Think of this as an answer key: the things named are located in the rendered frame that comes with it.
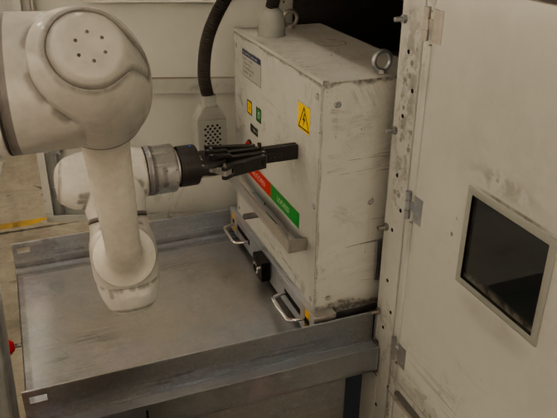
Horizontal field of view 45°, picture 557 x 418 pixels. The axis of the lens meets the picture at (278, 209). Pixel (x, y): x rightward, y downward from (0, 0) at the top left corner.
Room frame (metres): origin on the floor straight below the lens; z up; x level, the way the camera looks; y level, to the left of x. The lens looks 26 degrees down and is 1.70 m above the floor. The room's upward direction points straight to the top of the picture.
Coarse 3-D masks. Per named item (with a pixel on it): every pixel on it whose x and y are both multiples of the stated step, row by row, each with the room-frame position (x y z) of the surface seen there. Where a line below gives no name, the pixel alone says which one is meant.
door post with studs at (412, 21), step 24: (408, 0) 1.12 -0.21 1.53; (408, 24) 1.11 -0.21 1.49; (408, 48) 1.10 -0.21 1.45; (408, 72) 1.10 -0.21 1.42; (408, 96) 1.09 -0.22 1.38; (408, 120) 1.08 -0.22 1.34; (408, 144) 1.08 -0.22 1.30; (408, 168) 1.07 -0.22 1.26; (384, 240) 1.13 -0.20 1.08; (384, 264) 1.12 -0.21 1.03; (384, 288) 1.11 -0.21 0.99; (384, 312) 1.10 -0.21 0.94; (384, 336) 1.09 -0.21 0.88; (384, 360) 1.09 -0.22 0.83; (384, 384) 1.08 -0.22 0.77; (384, 408) 1.07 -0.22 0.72
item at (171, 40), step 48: (48, 0) 1.69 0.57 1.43; (96, 0) 1.67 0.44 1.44; (144, 0) 1.68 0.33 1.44; (192, 0) 1.69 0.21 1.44; (240, 0) 1.72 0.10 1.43; (144, 48) 1.71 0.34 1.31; (192, 48) 1.71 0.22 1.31; (192, 96) 1.71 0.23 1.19; (144, 144) 1.71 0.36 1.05; (48, 192) 1.66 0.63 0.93; (192, 192) 1.71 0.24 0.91
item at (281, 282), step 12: (240, 216) 1.53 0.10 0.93; (240, 228) 1.51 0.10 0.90; (240, 240) 1.51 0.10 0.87; (252, 240) 1.43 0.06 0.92; (252, 252) 1.43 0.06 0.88; (264, 252) 1.35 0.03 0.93; (276, 264) 1.30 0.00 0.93; (276, 276) 1.28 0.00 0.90; (276, 288) 1.28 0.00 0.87; (288, 288) 1.21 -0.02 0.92; (288, 300) 1.21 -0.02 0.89; (300, 300) 1.16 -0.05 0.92; (312, 312) 1.11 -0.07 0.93; (324, 312) 1.11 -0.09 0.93; (312, 324) 1.10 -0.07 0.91
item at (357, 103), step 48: (288, 48) 1.38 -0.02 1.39; (336, 48) 1.38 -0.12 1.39; (336, 96) 1.13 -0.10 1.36; (384, 96) 1.16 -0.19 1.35; (336, 144) 1.13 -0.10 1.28; (384, 144) 1.17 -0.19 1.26; (336, 192) 1.13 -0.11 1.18; (384, 192) 1.17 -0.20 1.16; (336, 240) 1.13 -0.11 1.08; (336, 288) 1.14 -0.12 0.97
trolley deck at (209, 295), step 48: (48, 288) 1.31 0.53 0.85; (96, 288) 1.32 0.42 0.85; (192, 288) 1.32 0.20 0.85; (240, 288) 1.32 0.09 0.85; (48, 336) 1.13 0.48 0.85; (96, 336) 1.13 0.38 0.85; (144, 336) 1.14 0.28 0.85; (192, 336) 1.14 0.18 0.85; (240, 336) 1.14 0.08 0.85; (48, 384) 0.99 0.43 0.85; (240, 384) 0.99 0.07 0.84; (288, 384) 1.03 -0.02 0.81
